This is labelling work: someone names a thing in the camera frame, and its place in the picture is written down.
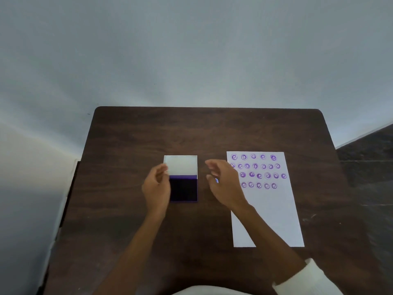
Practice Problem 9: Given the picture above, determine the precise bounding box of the person's right forearm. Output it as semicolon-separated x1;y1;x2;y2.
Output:
232;205;309;286

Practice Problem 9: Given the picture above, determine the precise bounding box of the white sleeve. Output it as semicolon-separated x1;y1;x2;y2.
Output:
272;258;345;295

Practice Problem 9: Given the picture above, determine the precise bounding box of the person's right hand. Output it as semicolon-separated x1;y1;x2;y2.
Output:
205;159;254;214

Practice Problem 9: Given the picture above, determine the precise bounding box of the person's left hand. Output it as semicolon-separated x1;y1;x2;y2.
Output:
141;163;171;214

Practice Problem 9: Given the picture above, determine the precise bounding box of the white shirt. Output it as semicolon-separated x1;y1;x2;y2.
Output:
171;285;253;295

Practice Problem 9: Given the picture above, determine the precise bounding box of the white paper with purple stamps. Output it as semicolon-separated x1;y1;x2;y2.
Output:
226;151;305;248

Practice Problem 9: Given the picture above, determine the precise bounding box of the person's left forearm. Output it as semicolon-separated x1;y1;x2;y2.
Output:
92;209;168;295

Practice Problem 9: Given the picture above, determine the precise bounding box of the dark wooden table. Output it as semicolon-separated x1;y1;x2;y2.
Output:
36;106;386;295

